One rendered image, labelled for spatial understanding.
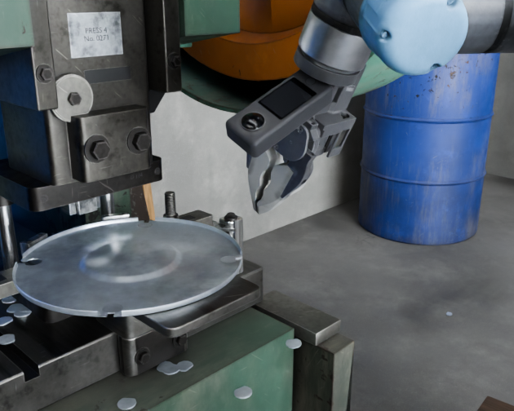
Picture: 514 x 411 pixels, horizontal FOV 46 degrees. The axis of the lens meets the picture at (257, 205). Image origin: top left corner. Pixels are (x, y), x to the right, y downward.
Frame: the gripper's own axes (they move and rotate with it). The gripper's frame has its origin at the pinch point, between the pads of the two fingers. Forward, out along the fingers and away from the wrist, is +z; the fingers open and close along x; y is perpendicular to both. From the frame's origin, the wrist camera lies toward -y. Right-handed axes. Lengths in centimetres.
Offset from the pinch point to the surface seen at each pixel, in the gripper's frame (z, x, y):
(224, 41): -2.0, 34.1, 24.2
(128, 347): 19.4, 0.6, -14.3
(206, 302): 7.1, -5.2, -10.2
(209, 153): 95, 106, 118
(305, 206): 130, 87, 182
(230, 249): 10.4, 2.3, 1.7
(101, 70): -6.6, 22.6, -8.9
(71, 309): 10.0, 2.9, -22.3
